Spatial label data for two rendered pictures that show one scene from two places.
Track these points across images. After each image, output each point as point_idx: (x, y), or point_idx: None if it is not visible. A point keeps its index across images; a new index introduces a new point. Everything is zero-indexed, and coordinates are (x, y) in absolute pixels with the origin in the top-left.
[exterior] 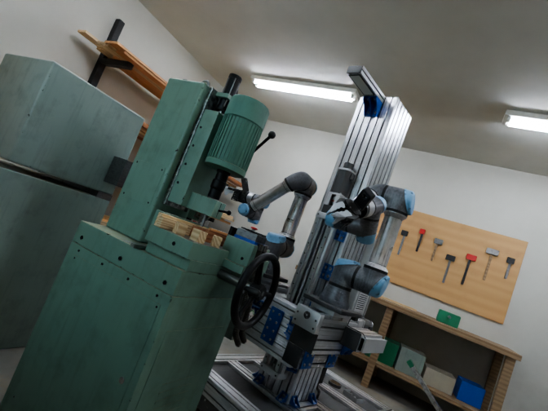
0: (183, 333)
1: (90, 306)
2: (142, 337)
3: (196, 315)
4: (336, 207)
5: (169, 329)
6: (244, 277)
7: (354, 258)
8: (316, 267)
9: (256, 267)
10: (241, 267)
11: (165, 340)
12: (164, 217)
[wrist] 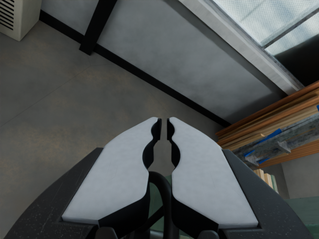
0: (149, 216)
1: None
2: None
3: (158, 227)
4: (182, 127)
5: (156, 190)
6: (153, 171)
7: None
8: None
9: (157, 183)
10: (182, 235)
11: (150, 193)
12: (259, 169)
